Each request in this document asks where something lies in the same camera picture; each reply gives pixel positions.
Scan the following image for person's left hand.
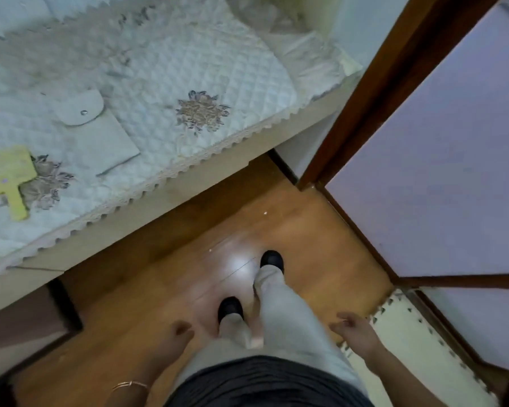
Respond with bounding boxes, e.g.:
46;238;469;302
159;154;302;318
150;320;195;372

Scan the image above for person's right hand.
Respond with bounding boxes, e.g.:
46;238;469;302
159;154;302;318
328;311;386;364

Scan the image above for person's right forearm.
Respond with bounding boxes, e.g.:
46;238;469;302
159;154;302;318
364;348;447;407

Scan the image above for person's left black shoe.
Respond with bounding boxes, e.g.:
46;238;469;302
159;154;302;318
217;296;245;325

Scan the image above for person's black shoe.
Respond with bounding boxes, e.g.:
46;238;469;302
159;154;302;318
260;250;285;275
217;296;245;325

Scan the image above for light grey trousers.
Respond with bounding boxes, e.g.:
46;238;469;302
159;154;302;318
170;264;368;395

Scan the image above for cream foam floor mat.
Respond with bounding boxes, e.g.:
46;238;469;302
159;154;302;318
340;289;500;407

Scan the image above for person's right black shoe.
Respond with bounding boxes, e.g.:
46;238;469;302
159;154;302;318
260;250;285;275

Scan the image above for dark grey shirt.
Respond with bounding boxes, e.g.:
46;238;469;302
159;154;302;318
163;355;376;407

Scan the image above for beige bench base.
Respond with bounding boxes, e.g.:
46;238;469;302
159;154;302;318
0;72;364;321

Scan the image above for dark brown low furniture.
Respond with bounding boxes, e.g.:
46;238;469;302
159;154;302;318
0;278;84;388

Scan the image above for wooden-framed frosted glass door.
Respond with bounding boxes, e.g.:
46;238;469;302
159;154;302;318
296;0;509;407

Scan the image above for white snap-flap pouch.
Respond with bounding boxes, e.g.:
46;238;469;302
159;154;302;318
51;89;141;177

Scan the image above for yellow plastic hand fan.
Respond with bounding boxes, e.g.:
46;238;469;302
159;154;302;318
0;145;38;222

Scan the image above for white quilted embroidered cover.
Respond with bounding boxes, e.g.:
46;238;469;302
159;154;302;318
0;0;364;285

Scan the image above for white ruffled cushion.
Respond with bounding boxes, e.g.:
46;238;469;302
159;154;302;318
261;29;364;103

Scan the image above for sheer lace cloth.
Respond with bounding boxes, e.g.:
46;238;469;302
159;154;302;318
224;0;319;36

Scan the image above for thin gold bracelet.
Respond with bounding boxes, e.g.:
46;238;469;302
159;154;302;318
111;380;151;393

